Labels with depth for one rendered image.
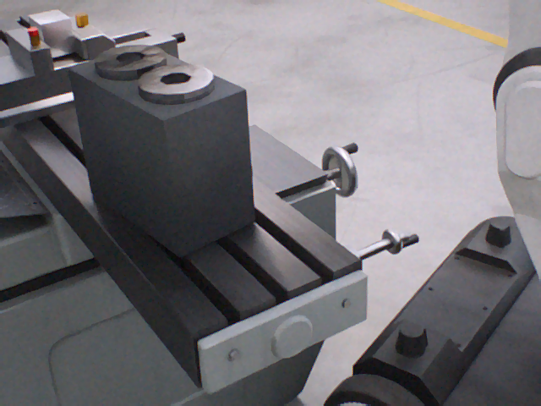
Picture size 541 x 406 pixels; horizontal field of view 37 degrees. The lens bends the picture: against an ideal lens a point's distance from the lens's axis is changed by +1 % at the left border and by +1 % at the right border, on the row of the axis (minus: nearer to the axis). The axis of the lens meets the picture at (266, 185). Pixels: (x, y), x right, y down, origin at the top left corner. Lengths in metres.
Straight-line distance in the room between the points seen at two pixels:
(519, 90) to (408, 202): 1.76
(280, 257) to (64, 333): 0.54
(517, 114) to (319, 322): 0.39
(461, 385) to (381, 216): 1.49
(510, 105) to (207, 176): 0.42
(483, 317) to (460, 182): 1.59
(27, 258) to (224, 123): 0.49
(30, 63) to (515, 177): 0.78
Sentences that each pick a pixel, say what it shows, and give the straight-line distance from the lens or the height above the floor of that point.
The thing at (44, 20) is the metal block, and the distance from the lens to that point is 1.43.
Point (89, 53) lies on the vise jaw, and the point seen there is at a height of 1.00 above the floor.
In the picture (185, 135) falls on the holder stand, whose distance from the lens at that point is 0.92.
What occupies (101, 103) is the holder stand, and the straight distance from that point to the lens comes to 1.02.
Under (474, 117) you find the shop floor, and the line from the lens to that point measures 3.46.
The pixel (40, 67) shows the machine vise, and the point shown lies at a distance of 1.40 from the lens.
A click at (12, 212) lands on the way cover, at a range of 1.27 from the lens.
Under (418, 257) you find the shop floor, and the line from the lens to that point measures 2.57.
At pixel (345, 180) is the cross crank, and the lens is 1.75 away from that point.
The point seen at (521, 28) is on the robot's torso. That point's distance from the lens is 1.14.
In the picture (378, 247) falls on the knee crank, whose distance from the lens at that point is 1.72.
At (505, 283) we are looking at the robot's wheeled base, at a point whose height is 0.59.
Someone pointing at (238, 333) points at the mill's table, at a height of 0.90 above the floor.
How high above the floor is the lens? 1.48
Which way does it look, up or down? 30 degrees down
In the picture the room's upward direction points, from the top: 3 degrees counter-clockwise
